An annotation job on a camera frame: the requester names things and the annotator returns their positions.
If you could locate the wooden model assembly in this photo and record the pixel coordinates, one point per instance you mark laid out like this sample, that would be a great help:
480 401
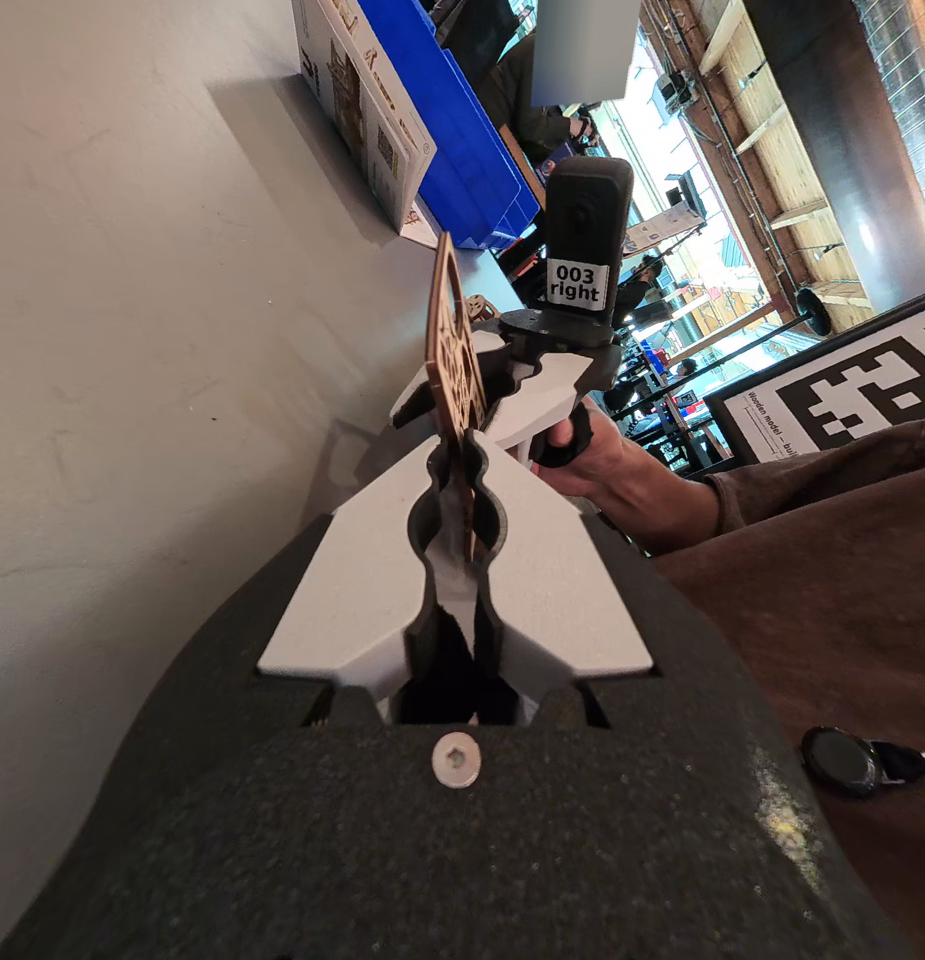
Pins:
479 309

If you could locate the person's brown shirt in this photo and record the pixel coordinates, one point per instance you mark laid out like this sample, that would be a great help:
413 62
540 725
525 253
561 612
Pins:
845 652

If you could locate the black round stand with pole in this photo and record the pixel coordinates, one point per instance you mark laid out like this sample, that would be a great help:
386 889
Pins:
813 309

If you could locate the person's right forearm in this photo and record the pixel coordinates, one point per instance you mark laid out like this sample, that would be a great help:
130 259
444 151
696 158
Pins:
807 465

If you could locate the person's right hand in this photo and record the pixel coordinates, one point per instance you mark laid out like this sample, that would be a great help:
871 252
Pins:
605 472

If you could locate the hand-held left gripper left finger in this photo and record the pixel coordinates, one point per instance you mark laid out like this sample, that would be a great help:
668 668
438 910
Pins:
342 600

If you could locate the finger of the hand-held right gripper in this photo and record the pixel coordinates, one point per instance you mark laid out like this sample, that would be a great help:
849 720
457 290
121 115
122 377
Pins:
549 394
489 343

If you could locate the black round clip tag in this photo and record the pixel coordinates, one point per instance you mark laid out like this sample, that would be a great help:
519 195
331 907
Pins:
837 761

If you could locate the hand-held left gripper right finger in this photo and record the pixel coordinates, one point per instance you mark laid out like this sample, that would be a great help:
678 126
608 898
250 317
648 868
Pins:
560 600

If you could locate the blue plastic bin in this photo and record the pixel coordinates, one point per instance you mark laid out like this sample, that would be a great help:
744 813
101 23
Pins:
462 135

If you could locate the black framed marker sign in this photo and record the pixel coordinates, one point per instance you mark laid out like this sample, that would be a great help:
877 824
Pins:
860 382

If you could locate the white printed cardboard box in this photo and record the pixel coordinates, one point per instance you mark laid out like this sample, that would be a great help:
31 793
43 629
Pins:
365 97

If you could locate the wooden cutout panel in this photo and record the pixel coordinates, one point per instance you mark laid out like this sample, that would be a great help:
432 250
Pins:
451 352

